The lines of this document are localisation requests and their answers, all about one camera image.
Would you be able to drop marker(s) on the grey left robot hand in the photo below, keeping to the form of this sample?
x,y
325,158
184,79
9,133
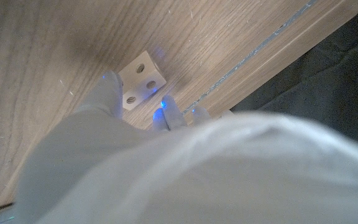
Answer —
x,y
197,174

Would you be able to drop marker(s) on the wooden block with holes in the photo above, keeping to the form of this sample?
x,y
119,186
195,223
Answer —
x,y
141,77

